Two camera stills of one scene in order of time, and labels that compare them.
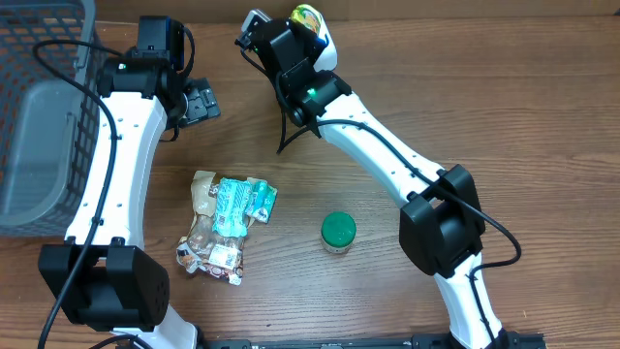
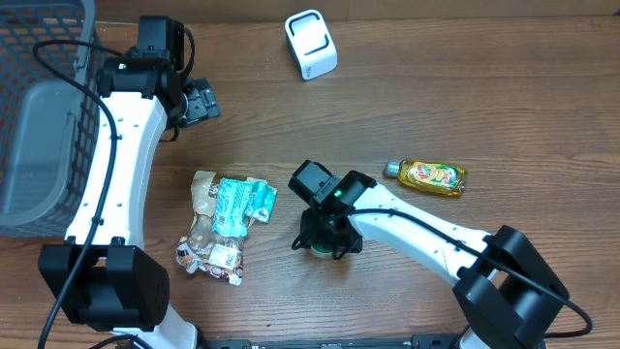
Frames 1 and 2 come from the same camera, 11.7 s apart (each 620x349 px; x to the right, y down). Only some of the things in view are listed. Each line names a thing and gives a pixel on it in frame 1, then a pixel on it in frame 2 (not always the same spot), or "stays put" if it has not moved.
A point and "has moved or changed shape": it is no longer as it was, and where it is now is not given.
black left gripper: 202,102 stays put
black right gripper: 310,42 -> 314,235
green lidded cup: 338,230 has moved or changed shape
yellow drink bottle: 311,17 has moved or changed shape
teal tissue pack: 262,200 stays put
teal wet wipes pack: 233,196 stays put
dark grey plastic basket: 48,126 stays put
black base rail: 508,340 stays put
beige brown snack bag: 221,255 stays put
